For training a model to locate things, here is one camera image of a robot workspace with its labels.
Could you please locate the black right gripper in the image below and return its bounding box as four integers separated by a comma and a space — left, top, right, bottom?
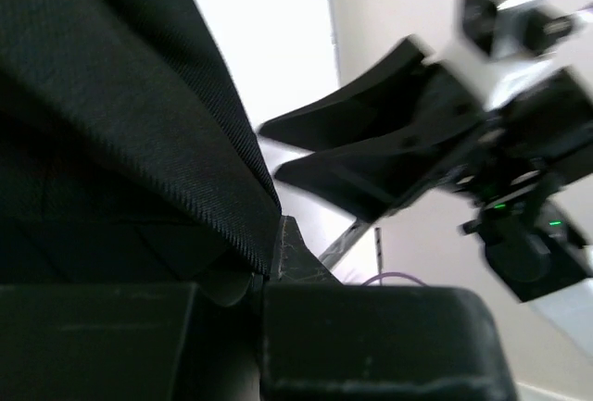
444, 67, 592, 204

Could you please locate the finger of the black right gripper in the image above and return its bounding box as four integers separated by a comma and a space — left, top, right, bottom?
274, 119, 486, 221
259, 35, 485, 151

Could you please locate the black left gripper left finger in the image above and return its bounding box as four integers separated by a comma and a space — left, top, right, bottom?
194, 268, 256, 307

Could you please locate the aluminium right side rail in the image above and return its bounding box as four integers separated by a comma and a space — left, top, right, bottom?
319, 220, 384, 284

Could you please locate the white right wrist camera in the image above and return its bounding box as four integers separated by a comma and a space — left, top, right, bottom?
443, 0, 592, 112

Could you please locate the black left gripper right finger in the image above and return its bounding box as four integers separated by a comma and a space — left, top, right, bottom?
263, 216, 341, 285

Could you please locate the black pleated skirt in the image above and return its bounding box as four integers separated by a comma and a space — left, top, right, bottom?
1, 0, 281, 284

